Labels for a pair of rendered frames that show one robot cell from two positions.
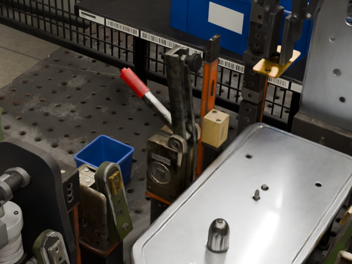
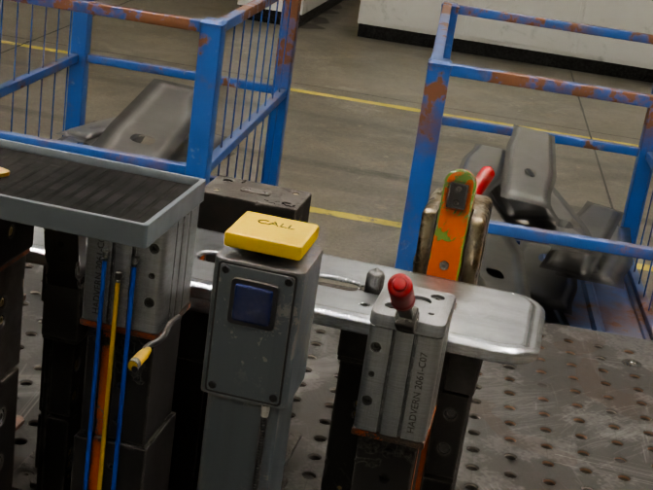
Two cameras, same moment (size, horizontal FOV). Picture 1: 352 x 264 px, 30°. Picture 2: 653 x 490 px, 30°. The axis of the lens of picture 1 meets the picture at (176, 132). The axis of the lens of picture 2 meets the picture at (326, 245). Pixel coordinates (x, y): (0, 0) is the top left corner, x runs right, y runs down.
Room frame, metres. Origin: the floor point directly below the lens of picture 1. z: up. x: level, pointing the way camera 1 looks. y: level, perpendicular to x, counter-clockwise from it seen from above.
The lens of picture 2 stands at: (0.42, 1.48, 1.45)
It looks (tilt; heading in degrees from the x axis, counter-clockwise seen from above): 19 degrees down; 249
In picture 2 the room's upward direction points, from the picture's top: 8 degrees clockwise
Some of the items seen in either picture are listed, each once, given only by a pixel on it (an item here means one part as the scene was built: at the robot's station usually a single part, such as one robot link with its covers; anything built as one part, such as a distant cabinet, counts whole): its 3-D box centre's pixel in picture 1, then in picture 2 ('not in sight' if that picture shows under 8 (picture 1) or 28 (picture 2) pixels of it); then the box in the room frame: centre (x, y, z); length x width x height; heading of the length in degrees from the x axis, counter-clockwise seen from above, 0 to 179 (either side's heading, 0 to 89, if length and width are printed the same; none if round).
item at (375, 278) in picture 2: not in sight; (374, 286); (-0.06, 0.38, 1.00); 0.02 x 0.02 x 0.04
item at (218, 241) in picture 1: (218, 236); not in sight; (0.69, -0.07, 1.02); 0.03 x 0.03 x 0.07
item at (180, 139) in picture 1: (177, 143); not in sight; (0.85, 0.00, 1.06); 0.03 x 0.01 x 0.03; 59
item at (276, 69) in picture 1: (277, 58); not in sight; (0.80, -0.14, 1.25); 0.08 x 0.04 x 0.01; 149
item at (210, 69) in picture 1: (203, 156); not in sight; (0.96, -0.05, 0.95); 0.03 x 0.01 x 0.50; 149
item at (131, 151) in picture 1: (105, 167); not in sight; (1.16, 0.16, 0.74); 0.11 x 0.10 x 0.09; 149
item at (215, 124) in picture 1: (209, 196); not in sight; (0.93, -0.07, 0.88); 0.04 x 0.04 x 0.36; 59
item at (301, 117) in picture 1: (312, 184); not in sight; (1.02, -0.28, 0.85); 0.12 x 0.03 x 0.30; 59
